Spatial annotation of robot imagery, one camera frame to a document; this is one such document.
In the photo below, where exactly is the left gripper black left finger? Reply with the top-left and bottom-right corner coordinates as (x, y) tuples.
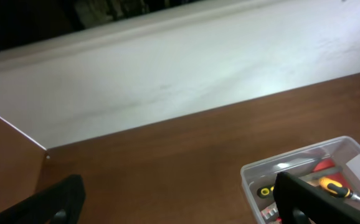
(0, 174), (86, 224)

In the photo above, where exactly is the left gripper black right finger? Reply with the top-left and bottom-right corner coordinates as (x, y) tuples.
(275, 188), (360, 224)

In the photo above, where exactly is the orange socket bit holder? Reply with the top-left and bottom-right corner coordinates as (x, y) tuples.
(260, 206), (278, 220)

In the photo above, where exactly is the file with yellow-black handle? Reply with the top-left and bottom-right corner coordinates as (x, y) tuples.
(256, 165), (344, 199)

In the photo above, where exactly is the stubby yellow-black screwdriver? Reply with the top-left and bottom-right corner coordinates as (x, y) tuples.
(318, 177), (360, 202)

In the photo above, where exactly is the clear plastic container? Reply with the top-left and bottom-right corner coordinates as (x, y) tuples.
(240, 136), (360, 223)

